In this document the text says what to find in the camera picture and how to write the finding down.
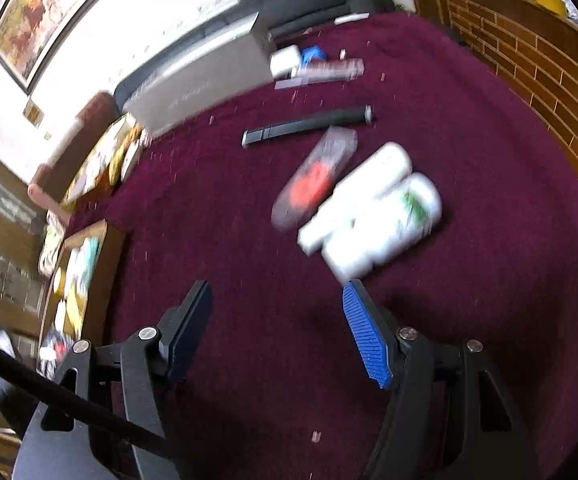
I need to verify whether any clear red small packet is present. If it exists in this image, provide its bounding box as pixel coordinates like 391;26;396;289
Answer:
271;127;357;231

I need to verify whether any grey capped black marker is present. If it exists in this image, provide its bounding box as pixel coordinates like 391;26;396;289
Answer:
241;105;373;148

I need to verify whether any cardboard tray box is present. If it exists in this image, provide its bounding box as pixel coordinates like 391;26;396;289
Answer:
39;220;126;344

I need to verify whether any white green label bottle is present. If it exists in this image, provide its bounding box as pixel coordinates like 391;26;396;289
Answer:
321;172;442;284

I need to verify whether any black white text packet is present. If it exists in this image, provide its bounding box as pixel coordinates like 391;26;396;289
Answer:
36;328;73;380

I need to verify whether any white plain bottle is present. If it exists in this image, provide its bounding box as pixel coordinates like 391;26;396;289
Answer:
297;142;413;256

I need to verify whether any maroon bed blanket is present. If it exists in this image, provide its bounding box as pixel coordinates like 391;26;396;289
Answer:
70;13;578;479

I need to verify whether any gold gift box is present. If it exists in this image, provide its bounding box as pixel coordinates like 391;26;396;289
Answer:
60;114;143;212

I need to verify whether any grey rectangular box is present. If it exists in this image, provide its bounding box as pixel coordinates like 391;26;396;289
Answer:
123;13;276;136

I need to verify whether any small white box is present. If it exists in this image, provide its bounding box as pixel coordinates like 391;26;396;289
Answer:
269;44;302;79

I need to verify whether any black leather headboard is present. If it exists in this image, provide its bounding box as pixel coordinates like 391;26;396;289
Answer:
114;0;396;108

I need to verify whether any wooden sideboard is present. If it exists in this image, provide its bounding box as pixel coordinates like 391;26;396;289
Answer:
414;0;578;177

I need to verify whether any framed painting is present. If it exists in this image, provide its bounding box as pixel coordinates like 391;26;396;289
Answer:
0;0;98;96

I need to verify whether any black cable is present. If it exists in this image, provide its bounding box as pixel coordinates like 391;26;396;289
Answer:
0;326;175;466

